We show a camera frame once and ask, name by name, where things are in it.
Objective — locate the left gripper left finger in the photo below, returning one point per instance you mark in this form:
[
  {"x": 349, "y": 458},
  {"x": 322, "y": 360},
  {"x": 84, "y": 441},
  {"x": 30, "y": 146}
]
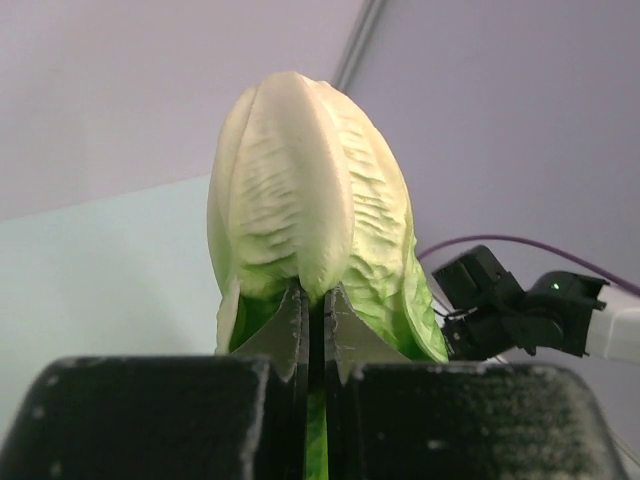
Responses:
[{"x": 236, "y": 416}]

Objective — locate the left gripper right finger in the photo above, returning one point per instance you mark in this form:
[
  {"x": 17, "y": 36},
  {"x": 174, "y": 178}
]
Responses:
[{"x": 390, "y": 418}]

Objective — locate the fake green lettuce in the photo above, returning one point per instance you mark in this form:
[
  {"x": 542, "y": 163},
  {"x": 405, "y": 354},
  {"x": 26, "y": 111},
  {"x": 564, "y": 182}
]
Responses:
[{"x": 305, "y": 188}]

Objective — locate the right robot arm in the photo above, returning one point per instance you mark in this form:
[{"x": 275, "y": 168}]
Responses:
[{"x": 581, "y": 315}]

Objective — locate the right aluminium frame post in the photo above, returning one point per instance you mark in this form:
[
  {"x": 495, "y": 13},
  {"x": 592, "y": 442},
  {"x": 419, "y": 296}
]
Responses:
[{"x": 364, "y": 26}]

